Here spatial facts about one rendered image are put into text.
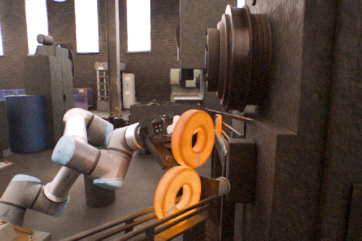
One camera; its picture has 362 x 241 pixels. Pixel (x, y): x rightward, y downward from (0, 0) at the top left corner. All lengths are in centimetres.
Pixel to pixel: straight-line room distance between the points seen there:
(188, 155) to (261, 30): 59
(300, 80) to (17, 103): 403
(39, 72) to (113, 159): 376
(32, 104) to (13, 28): 1041
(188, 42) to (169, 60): 756
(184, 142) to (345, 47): 47
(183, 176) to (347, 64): 50
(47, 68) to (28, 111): 73
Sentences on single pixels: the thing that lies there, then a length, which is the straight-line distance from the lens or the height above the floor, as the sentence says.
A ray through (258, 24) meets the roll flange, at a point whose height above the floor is 124.
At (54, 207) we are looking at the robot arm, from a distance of 169.
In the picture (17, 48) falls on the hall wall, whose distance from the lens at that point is 1431.
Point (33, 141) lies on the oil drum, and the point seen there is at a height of 18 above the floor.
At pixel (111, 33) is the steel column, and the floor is 266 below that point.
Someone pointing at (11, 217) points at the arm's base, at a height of 31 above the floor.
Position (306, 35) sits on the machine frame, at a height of 113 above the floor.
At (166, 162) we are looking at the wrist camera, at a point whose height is 78.
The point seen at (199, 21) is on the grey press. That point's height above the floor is 194.
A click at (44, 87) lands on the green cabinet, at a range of 445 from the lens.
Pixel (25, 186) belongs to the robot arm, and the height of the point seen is 44.
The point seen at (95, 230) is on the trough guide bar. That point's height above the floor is 71.
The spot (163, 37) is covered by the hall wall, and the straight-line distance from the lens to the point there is 1149.
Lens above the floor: 100
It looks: 9 degrees down
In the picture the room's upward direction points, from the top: straight up
